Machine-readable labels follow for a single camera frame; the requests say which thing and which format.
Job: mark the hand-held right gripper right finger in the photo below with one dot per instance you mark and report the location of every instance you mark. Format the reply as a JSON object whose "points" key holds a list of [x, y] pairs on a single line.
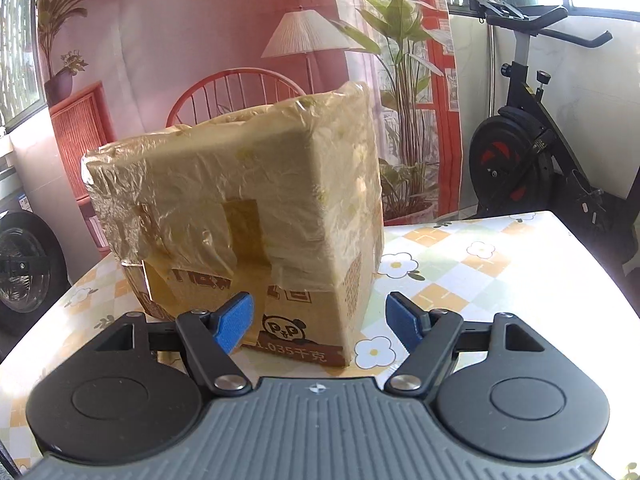
{"points": [[402, 320]]}

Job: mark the translucent yellowish plastic bag liner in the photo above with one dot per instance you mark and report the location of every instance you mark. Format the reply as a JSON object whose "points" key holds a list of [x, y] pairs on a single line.
{"points": [[200, 185]]}

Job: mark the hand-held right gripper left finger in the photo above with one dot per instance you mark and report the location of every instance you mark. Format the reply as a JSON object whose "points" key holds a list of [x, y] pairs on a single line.
{"points": [[232, 320]]}

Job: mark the window with grille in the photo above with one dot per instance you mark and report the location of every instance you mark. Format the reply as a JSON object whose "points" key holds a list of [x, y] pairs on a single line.
{"points": [[20, 50]]}

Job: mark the cardboard box with panda print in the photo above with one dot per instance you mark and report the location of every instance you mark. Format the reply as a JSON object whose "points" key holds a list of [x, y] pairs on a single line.
{"points": [[310, 320]]}

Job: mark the floral checkered tablecloth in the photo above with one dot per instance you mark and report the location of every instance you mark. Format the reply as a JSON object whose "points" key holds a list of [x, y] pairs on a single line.
{"points": [[500, 270]]}

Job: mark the white scooter with black wheel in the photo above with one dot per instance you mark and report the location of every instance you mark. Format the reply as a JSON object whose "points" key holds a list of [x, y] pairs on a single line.
{"points": [[30, 270]]}

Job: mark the black exercise bike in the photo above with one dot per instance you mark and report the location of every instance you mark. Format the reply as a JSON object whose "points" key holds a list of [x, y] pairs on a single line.
{"points": [[505, 160]]}

